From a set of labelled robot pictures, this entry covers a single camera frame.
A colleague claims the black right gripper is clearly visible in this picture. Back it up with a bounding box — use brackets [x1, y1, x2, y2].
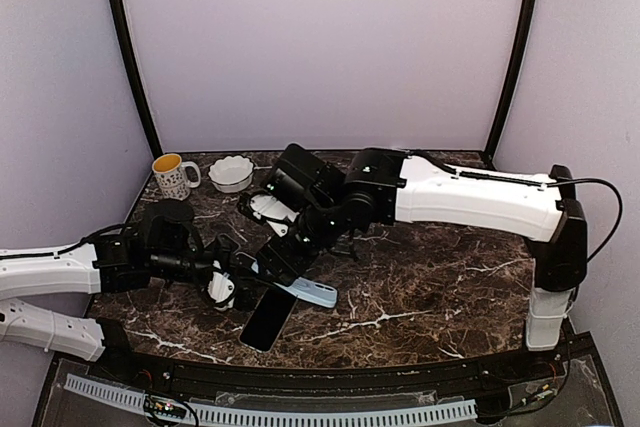
[255, 198, 346, 285]

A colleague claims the light blue phone case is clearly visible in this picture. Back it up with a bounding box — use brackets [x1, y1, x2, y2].
[250, 260, 338, 309]

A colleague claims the phone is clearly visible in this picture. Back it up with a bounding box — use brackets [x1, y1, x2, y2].
[239, 289, 297, 353]

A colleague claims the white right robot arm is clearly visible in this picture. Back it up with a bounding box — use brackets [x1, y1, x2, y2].
[249, 144, 588, 381]

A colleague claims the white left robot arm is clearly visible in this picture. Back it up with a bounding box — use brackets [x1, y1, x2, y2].
[1, 200, 259, 383]

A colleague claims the white scalloped bowl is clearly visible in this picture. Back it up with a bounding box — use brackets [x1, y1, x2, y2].
[208, 155, 255, 194]

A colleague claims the white patterned mug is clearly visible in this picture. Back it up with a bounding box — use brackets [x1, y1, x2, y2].
[152, 153, 202, 201]

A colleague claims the left green circuit board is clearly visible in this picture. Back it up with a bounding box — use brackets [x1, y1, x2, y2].
[143, 395, 188, 421]

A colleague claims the green circuit board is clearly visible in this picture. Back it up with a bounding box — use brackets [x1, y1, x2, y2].
[143, 395, 188, 421]
[519, 383, 557, 407]

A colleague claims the right green circuit board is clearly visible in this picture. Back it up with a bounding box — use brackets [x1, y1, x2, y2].
[519, 383, 557, 407]

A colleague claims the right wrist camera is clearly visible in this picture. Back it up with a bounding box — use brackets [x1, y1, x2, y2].
[237, 143, 345, 237]

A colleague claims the white slotted cable duct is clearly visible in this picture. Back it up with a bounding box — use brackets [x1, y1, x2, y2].
[63, 374, 478, 427]

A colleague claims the black front rail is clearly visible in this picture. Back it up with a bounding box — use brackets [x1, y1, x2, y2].
[89, 350, 566, 398]

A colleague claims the black left frame post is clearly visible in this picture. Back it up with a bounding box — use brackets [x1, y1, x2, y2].
[108, 0, 163, 158]

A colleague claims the black frame post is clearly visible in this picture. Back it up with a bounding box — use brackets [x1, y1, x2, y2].
[483, 0, 536, 165]
[108, 0, 163, 158]

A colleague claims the black right frame post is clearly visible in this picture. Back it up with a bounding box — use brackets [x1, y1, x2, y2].
[483, 0, 536, 165]

